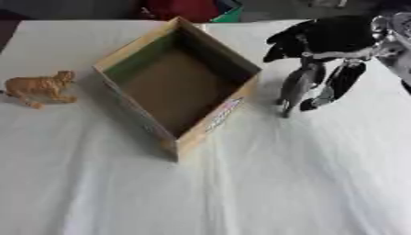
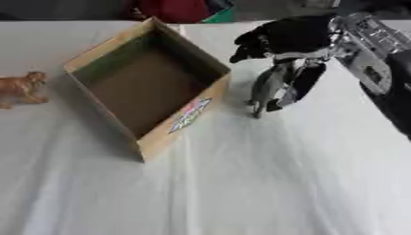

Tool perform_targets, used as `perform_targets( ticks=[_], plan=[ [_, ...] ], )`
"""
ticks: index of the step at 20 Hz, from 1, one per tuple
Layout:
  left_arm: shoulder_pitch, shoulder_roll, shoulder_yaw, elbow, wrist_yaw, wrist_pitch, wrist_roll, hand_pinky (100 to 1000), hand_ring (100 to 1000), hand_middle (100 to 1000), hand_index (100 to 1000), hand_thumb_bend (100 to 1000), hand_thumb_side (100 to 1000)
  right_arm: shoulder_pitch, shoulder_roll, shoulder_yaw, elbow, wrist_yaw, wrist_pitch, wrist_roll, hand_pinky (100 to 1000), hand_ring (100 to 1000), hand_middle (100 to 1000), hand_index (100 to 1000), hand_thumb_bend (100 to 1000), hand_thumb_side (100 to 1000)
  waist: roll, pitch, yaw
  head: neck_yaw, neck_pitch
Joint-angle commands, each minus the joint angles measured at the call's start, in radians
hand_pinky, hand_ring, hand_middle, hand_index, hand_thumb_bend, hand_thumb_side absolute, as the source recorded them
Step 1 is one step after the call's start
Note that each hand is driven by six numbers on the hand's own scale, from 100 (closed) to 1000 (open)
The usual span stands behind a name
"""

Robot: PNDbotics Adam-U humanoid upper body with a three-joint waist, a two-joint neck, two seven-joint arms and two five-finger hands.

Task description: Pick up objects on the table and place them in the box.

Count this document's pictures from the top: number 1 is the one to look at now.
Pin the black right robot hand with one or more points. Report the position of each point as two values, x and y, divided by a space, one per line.
332 36

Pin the grey toy animal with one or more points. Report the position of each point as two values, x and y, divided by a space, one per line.
297 84

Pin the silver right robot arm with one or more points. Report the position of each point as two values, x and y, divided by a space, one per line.
398 39

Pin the tan cardboard box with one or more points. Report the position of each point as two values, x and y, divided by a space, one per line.
176 88

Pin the green and blue bag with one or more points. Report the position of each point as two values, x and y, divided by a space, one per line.
229 12

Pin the red bag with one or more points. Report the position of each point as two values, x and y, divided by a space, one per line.
179 9

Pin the orange toy tiger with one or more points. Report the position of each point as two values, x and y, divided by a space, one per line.
37 87

